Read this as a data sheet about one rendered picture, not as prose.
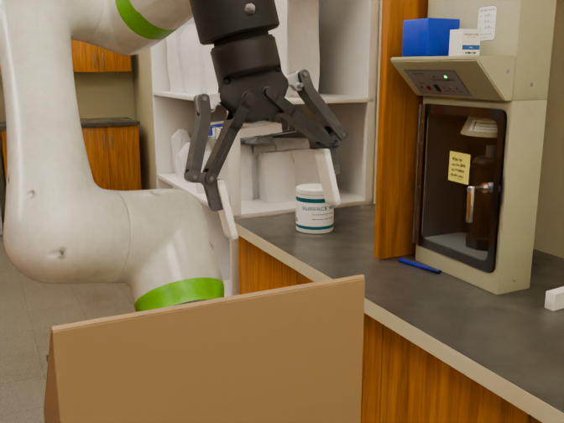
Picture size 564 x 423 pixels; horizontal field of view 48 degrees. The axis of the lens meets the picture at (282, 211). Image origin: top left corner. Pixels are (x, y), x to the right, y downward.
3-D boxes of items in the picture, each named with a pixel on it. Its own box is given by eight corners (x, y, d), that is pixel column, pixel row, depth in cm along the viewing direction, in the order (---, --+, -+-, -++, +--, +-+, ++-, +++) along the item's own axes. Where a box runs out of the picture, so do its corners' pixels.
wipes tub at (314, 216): (321, 222, 224) (322, 181, 221) (341, 231, 213) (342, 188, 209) (289, 227, 218) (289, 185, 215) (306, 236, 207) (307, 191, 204)
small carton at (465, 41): (466, 55, 151) (467, 30, 149) (479, 55, 146) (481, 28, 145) (448, 55, 149) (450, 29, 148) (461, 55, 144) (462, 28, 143)
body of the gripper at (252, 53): (263, 36, 75) (280, 112, 77) (196, 50, 72) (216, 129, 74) (288, 26, 68) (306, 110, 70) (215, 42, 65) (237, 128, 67)
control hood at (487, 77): (422, 95, 171) (424, 57, 169) (513, 101, 143) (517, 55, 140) (388, 96, 166) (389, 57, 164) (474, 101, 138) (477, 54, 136)
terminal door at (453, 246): (416, 243, 180) (423, 102, 171) (494, 274, 153) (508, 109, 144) (414, 244, 179) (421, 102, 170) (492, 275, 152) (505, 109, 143)
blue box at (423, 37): (432, 57, 165) (434, 21, 163) (458, 56, 156) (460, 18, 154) (401, 56, 161) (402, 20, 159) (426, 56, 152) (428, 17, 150)
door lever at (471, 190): (487, 221, 152) (479, 219, 155) (489, 183, 150) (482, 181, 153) (469, 224, 150) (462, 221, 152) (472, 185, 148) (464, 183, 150)
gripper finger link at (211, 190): (211, 166, 70) (186, 173, 69) (223, 209, 71) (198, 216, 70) (208, 165, 71) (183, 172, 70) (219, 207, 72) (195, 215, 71)
